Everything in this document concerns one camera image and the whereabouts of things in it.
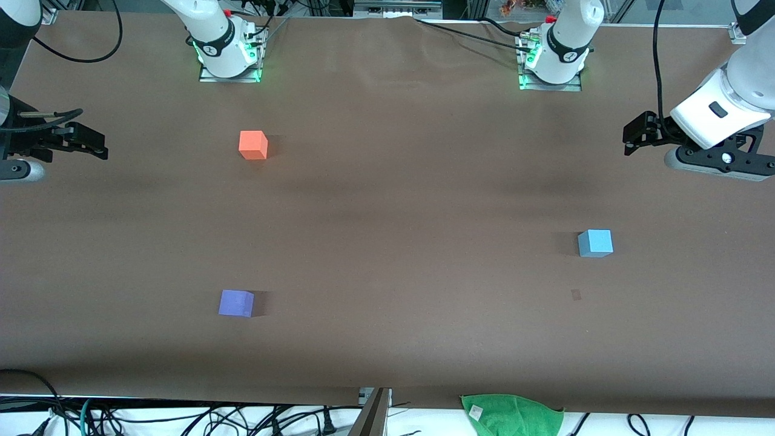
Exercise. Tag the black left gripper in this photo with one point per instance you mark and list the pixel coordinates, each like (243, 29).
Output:
(658, 130)

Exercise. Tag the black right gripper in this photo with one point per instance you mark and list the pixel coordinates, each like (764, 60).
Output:
(24, 134)

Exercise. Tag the blue foam block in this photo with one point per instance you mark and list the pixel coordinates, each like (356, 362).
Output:
(596, 242)

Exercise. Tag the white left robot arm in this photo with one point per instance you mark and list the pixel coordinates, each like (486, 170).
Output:
(708, 118)

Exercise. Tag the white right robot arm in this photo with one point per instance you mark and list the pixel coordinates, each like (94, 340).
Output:
(212, 36)

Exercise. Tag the orange foam block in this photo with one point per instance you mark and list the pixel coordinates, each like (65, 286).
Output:
(251, 144)

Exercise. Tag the purple foam block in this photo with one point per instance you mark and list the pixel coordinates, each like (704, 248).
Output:
(235, 303)

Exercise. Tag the orange yellow small object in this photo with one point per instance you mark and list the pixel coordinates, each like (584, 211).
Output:
(511, 7)

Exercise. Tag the brown table cover sheet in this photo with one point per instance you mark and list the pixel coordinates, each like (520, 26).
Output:
(387, 181)

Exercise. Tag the grey equipment rack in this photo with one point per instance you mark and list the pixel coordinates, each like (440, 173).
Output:
(396, 8)

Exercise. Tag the green towel cloth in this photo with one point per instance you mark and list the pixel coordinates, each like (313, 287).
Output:
(514, 418)

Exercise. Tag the small white box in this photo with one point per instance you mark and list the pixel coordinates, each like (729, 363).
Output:
(363, 396)

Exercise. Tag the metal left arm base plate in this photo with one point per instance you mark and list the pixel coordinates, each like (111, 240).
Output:
(572, 86)

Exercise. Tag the aluminium frame bracket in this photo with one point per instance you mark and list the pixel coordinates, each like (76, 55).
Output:
(737, 33)
(47, 16)

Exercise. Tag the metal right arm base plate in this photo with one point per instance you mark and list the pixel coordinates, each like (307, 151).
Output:
(209, 79)

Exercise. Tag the grey metal post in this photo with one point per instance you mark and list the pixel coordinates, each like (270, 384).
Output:
(372, 418)

